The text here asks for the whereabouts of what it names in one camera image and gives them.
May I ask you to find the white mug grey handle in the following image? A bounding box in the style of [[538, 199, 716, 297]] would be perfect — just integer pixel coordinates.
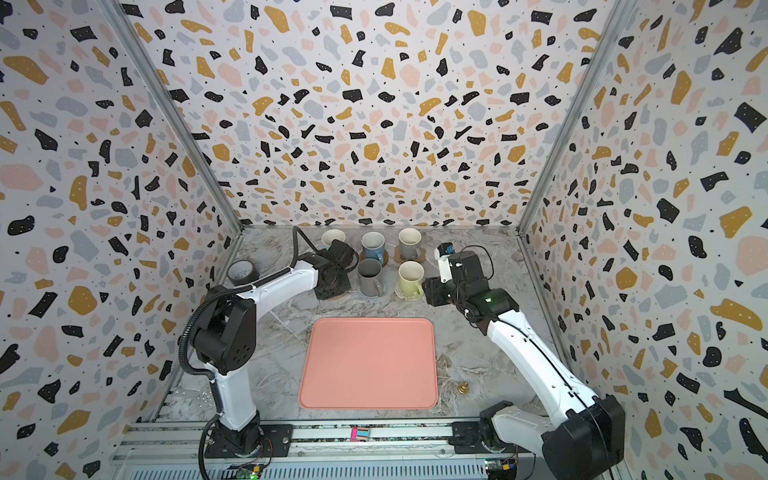
[[398, 227, 422, 261]]

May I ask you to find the dark grey mug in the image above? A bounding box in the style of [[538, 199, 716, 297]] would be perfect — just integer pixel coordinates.
[[357, 258, 386, 298]]

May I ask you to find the white mug blue handle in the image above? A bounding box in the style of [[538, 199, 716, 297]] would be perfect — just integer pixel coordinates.
[[321, 229, 346, 248]]

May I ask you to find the beige patterned round coaster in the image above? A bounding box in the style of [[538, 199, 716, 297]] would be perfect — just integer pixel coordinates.
[[394, 284, 424, 301]]

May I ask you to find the aluminium front rail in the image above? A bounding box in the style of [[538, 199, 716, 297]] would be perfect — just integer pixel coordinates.
[[107, 416, 622, 480]]

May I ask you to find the light blue mug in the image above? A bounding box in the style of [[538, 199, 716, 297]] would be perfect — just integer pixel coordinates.
[[361, 231, 386, 264]]

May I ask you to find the white mug green handle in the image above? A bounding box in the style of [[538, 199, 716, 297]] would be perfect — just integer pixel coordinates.
[[398, 261, 425, 295]]

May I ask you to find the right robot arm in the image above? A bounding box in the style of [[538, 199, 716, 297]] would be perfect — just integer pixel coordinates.
[[422, 242, 626, 479]]

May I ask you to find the paw print wooden coaster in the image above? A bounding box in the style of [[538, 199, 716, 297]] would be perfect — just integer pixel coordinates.
[[394, 245, 426, 264]]

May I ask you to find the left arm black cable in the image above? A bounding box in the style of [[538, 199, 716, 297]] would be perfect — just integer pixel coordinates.
[[290, 225, 322, 268]]

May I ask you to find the pink silicone tray mat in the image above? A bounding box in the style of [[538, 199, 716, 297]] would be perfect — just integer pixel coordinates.
[[298, 317, 439, 410]]

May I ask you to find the black tape roll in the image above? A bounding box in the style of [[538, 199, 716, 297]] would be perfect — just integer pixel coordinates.
[[226, 259, 260, 286]]

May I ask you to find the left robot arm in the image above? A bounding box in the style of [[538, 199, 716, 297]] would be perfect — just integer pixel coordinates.
[[178, 228, 358, 457]]

